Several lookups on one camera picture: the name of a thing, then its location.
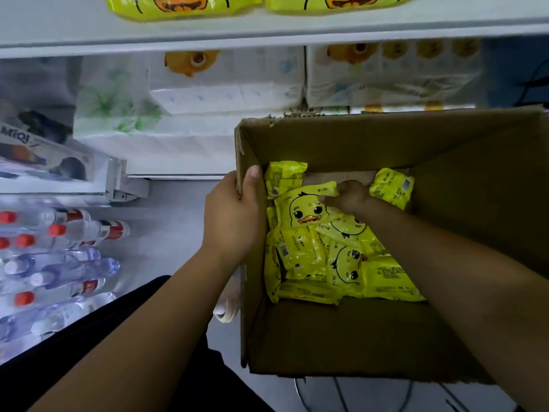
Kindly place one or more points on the person's right hand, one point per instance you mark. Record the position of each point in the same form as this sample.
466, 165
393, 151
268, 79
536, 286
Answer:
353, 197

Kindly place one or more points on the person's left hand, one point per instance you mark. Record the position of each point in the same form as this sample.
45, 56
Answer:
232, 218

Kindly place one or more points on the brown cardboard box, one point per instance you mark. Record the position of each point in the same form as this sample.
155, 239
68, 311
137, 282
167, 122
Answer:
360, 137

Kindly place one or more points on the white metal shelf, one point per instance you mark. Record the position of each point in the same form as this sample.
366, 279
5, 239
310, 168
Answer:
51, 25

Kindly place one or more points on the person's left forearm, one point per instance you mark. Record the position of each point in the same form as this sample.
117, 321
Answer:
137, 347

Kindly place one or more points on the person's right forearm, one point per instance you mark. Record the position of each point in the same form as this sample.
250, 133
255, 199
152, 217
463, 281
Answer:
463, 287

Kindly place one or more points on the person's left cream clog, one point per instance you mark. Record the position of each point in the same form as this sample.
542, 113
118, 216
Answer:
228, 304

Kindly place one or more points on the white pegboard shelf unit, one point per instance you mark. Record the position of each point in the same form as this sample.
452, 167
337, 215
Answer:
129, 186

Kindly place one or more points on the white duck tissue pack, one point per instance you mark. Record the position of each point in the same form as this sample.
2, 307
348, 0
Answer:
249, 81
403, 77

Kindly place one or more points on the person's black trousers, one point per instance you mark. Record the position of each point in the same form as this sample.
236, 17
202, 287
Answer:
69, 373

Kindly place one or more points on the green white tissue pack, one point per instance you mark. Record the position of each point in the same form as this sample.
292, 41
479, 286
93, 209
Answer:
111, 103

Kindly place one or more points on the pack of red-capped bottles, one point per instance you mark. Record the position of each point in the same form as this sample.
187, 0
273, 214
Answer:
51, 261

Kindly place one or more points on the MIQI boxes with fruit print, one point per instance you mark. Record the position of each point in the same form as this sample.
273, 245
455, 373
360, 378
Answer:
43, 154

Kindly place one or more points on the metal frame stool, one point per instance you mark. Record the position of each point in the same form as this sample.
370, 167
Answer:
343, 395

